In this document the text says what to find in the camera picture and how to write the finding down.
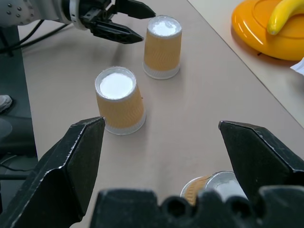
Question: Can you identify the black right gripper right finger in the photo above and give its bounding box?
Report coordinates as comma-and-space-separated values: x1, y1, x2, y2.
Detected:
218, 120, 304, 201

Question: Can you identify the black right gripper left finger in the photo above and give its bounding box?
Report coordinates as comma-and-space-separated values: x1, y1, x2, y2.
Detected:
0, 115, 106, 228

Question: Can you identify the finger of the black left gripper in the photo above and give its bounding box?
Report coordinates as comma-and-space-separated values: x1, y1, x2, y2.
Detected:
115, 0, 157, 19
94, 19, 145, 45

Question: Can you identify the orange ribbed paper cup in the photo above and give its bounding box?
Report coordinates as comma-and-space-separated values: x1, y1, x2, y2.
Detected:
180, 170, 249, 207
94, 66, 147, 136
142, 15, 183, 80

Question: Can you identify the white paper sheet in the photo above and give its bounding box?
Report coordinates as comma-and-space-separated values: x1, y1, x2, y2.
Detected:
289, 57, 304, 76

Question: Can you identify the white shoe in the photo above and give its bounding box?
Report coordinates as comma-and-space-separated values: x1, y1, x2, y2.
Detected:
0, 94, 13, 114

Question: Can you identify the orange plastic plate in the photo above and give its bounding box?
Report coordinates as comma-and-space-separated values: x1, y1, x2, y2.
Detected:
231, 0, 304, 61

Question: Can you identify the yellow banana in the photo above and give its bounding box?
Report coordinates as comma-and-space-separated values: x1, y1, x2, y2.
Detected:
266, 0, 304, 36

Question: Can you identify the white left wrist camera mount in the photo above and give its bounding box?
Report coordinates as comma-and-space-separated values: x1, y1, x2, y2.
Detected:
68, 0, 89, 31

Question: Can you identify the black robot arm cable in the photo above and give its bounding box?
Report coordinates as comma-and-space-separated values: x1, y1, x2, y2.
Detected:
0, 19, 46, 54
8, 23, 69, 57

